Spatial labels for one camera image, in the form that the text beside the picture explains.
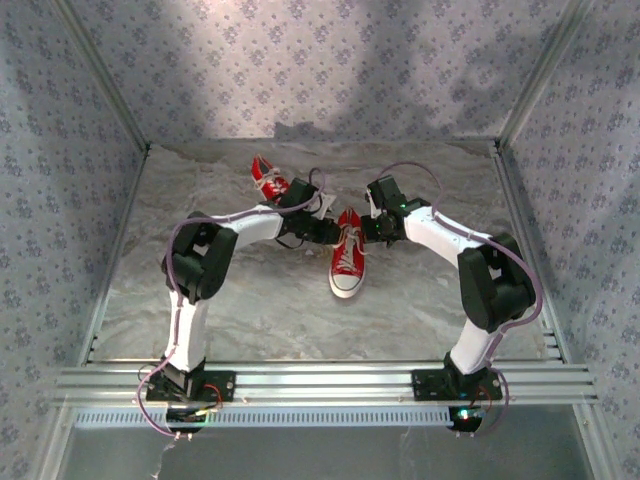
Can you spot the white shoelace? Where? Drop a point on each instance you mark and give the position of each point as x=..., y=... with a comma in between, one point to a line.
x=352, y=240
x=270, y=175

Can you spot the red canvas sneaker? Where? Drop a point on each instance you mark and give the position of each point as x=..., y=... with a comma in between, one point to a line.
x=347, y=270
x=262, y=167

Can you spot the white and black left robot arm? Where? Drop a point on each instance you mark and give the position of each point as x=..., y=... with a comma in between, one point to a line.
x=250, y=222

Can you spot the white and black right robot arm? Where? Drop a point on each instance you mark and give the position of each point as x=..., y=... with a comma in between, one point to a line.
x=435, y=230

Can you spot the black controller board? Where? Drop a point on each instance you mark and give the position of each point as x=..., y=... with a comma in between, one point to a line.
x=185, y=417
x=465, y=417

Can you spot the grey metal panel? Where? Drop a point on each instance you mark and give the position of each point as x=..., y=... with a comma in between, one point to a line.
x=325, y=455

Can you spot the aluminium side rail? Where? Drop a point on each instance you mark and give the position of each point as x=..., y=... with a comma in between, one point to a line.
x=122, y=230
x=515, y=200

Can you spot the aluminium mounting rail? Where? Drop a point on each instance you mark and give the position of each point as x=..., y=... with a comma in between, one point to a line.
x=325, y=382

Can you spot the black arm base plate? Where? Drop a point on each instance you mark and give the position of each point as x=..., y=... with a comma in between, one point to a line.
x=225, y=385
x=425, y=385

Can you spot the aluminium frame post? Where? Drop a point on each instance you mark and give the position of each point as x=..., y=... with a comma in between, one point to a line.
x=540, y=75

